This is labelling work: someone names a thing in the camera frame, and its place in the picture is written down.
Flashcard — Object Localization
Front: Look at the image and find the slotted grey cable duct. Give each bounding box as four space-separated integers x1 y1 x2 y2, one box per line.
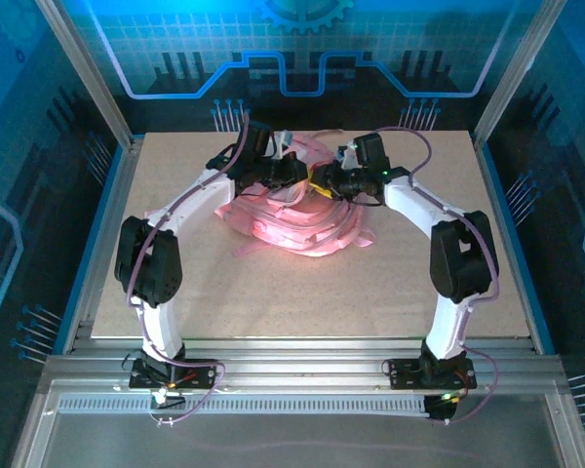
57 397 433 416

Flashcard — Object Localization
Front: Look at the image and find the aluminium frame post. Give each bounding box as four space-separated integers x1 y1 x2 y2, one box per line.
33 0 137 150
471 0 569 150

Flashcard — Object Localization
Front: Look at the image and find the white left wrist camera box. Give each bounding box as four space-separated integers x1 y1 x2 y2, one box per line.
271 129 297 158

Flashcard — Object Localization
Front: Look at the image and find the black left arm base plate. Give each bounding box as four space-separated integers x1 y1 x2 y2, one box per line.
128 359 220 390

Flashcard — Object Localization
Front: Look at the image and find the pink student backpack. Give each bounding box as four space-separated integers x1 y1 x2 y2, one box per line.
144 129 376 259

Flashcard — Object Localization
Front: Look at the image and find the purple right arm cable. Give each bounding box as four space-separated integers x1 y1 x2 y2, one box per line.
373 126 501 425

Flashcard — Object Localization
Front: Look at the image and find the aluminium table side rail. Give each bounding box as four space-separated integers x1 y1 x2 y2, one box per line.
471 134 557 355
60 135 145 355

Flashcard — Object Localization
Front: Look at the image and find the small black control box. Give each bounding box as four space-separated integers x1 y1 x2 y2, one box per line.
423 393 458 423

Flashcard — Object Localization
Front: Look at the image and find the aluminium front rail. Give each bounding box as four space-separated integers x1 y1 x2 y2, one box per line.
41 335 569 391

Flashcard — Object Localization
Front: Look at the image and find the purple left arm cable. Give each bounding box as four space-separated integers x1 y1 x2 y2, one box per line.
125 114 253 426

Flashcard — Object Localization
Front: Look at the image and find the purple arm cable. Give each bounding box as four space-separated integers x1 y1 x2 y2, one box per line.
125 114 253 426
373 126 501 425

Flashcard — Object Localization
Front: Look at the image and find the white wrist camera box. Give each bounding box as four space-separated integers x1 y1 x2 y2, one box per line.
334 139 361 171
271 129 297 158

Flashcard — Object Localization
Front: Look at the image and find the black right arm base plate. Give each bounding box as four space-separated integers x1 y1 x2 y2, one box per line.
388 358 478 390

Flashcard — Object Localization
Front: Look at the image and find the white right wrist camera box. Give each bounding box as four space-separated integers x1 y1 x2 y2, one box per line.
334 139 361 171

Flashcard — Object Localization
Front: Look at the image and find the grey metal tray panel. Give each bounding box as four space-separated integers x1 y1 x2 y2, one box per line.
9 379 585 468

